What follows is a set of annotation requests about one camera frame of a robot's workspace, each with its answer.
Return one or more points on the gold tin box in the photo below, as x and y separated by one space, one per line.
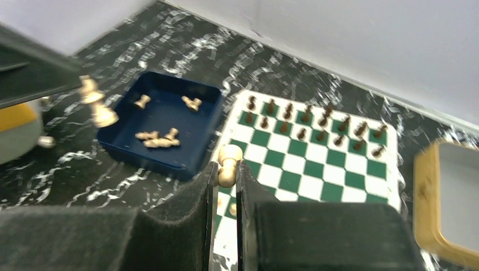
445 201

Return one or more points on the white orange cylindrical appliance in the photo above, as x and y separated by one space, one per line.
22 129

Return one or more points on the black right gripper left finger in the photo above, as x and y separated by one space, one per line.
175 235

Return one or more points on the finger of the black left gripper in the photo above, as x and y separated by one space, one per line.
30 71

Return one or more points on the dark blue tin box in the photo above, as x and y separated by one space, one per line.
165 110

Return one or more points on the dark wooden pawn piece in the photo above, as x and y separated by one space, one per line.
264 123
359 145
301 134
339 140
249 118
378 152
322 136
284 127

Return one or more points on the light wooden pawn piece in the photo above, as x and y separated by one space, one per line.
233 209

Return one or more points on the green white chess board mat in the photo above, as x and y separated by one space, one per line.
306 170

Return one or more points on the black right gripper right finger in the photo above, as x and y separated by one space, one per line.
276 235

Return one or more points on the light wooden chess piece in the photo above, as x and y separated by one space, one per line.
172 134
161 143
102 116
142 102
147 135
228 157
192 104

